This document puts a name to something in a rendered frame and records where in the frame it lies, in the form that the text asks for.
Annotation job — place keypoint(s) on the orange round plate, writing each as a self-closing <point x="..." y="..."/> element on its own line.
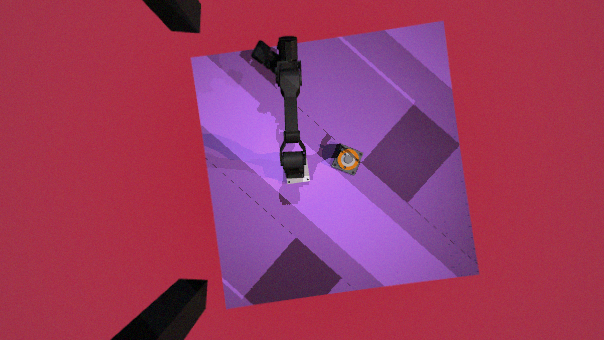
<point x="351" y="165"/>

